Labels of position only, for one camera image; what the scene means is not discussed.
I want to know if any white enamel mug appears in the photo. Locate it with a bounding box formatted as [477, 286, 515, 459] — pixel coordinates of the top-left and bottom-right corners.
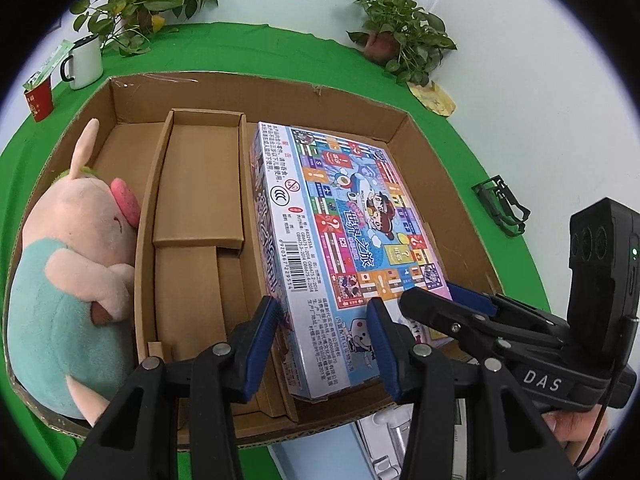
[60, 36, 104, 91]

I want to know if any red paper cup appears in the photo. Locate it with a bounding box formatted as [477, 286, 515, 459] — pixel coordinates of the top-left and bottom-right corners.
[22, 79, 55, 122]

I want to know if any large cardboard box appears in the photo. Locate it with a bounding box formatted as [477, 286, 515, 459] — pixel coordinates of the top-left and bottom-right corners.
[7, 71, 551, 451]

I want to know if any person's right hand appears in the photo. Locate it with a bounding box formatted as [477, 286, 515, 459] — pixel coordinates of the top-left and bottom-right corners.
[542, 409, 615, 446]

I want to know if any large leafy potted plant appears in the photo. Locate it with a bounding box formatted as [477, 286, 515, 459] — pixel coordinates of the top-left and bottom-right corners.
[70, 0, 221, 56]

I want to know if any black cable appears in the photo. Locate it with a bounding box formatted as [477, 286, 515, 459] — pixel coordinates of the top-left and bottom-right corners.
[575, 315, 633, 471]

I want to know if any green paper packet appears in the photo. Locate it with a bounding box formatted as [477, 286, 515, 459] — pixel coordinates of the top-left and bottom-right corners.
[24, 39, 71, 88]

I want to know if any potted plant in terracotta pot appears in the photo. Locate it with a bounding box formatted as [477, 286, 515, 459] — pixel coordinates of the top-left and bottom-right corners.
[341, 0, 458, 86]

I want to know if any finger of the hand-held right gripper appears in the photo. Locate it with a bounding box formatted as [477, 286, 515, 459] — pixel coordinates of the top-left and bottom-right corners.
[446, 281, 568, 341]
[398, 286, 546, 361]

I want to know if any pink plush pig toy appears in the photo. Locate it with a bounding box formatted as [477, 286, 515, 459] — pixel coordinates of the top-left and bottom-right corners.
[6, 117, 143, 428]

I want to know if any black folding frame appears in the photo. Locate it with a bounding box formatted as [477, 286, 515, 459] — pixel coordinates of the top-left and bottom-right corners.
[471, 174, 531, 238]

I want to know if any colourful board game box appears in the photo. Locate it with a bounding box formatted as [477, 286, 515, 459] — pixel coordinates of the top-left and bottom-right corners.
[248, 120, 453, 403]

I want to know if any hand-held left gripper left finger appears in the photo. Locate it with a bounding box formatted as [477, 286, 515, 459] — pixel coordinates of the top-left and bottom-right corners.
[62, 295, 281, 480]

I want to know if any yellow dried leaf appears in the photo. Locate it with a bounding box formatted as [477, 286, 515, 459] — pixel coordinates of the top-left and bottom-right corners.
[407, 81, 457, 117]

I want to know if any clear white plastic case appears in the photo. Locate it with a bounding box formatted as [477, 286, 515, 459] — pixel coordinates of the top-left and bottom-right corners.
[357, 405, 416, 480]

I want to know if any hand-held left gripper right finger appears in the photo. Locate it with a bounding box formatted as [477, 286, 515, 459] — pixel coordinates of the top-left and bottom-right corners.
[366, 297, 576, 480]

